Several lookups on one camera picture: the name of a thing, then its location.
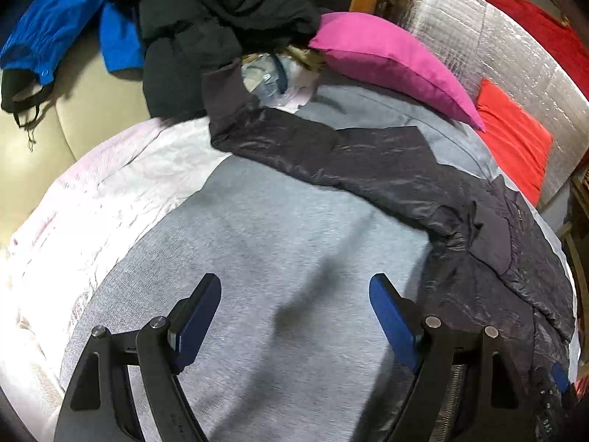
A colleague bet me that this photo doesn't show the grey blanket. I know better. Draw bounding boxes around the grey blanket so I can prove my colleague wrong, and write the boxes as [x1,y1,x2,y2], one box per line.
[60,80,571,442]

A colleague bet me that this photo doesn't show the black puffy coat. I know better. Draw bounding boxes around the black puffy coat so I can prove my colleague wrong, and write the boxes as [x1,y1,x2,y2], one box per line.
[113,0,323,120]

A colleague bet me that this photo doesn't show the blue jacket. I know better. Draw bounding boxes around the blue jacket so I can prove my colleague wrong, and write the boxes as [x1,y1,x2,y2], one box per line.
[0,0,148,152]

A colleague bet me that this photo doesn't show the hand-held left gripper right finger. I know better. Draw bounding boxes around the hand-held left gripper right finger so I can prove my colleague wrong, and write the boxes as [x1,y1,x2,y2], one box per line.
[369,273,537,442]

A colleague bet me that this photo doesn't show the wooden side table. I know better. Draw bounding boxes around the wooden side table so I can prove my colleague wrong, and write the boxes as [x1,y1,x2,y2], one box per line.
[554,166,589,295]

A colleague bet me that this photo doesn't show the magenta pillow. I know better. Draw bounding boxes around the magenta pillow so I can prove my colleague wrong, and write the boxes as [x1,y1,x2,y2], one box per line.
[307,10,486,132]

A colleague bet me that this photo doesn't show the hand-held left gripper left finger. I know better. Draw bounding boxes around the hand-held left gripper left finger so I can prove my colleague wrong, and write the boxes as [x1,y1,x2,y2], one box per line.
[53,273,222,442]

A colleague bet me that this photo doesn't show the black quilted jacket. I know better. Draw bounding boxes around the black quilted jacket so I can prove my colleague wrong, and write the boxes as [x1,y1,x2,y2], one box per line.
[202,59,579,406]

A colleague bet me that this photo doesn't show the clear plastic bag with clothes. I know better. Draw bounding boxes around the clear plastic bag with clothes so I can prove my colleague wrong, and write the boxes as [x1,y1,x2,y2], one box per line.
[240,47,324,112]

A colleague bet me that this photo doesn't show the red pillow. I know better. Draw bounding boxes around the red pillow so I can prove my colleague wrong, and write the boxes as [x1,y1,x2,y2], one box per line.
[475,78,554,206]

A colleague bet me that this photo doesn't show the pale pink bed sheet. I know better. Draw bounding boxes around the pale pink bed sheet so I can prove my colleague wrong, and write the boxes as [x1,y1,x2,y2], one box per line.
[0,90,318,442]

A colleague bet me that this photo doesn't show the silver foil insulation mat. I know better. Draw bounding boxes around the silver foil insulation mat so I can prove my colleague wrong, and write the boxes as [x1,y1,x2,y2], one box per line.
[396,0,589,213]

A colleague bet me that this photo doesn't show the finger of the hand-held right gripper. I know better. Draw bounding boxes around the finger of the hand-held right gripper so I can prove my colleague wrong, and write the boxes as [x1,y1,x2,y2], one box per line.
[529,361,574,442]

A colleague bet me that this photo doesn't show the red blanket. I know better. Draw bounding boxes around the red blanket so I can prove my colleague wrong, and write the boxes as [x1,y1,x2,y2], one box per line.
[469,0,589,102]

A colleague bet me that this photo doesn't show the beige sofa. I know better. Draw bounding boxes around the beige sofa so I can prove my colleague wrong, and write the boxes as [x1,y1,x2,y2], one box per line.
[0,41,155,171]

